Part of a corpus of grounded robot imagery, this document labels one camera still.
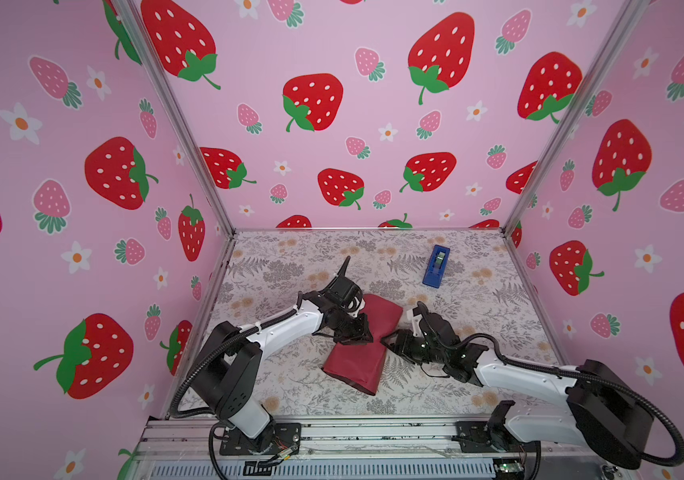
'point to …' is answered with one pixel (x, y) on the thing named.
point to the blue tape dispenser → (436, 266)
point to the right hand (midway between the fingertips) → (380, 344)
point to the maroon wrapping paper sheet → (358, 367)
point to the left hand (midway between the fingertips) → (374, 340)
